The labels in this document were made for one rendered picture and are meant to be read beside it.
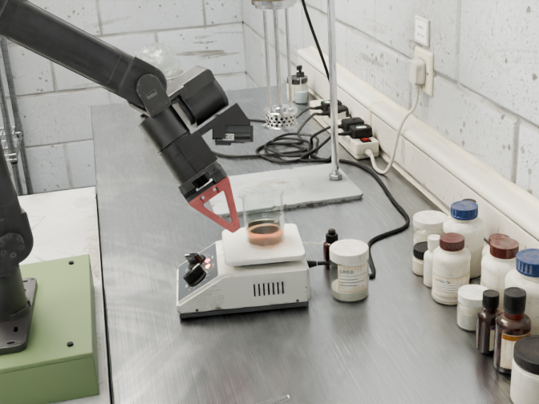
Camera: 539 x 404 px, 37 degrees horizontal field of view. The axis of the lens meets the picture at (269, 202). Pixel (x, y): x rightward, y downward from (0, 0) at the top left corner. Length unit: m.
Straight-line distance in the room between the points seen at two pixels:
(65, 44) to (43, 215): 0.66
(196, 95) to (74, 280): 0.33
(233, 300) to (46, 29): 0.46
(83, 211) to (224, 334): 0.58
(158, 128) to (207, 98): 0.08
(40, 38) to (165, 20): 2.54
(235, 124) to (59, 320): 0.36
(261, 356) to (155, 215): 0.56
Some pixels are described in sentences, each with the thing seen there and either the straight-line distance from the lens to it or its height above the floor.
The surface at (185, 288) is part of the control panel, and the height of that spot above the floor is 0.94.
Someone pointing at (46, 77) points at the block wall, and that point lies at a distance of 3.63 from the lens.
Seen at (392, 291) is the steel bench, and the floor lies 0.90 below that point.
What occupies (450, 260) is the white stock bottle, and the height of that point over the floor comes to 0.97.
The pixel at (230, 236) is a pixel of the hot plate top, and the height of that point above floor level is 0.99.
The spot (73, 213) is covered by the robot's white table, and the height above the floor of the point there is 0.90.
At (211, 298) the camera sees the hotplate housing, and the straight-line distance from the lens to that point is 1.20.
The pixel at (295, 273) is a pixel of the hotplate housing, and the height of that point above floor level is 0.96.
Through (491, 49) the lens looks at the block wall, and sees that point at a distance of 1.42.
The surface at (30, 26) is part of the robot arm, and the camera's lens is 1.06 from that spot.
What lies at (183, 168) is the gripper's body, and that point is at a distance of 1.14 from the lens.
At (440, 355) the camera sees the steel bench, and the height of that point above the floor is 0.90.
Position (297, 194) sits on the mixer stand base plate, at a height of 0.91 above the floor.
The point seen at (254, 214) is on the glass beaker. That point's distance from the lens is 1.19.
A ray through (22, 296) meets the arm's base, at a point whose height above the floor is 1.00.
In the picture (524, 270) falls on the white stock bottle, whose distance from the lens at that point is 1.10.
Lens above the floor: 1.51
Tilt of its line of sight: 22 degrees down
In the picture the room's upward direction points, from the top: 3 degrees counter-clockwise
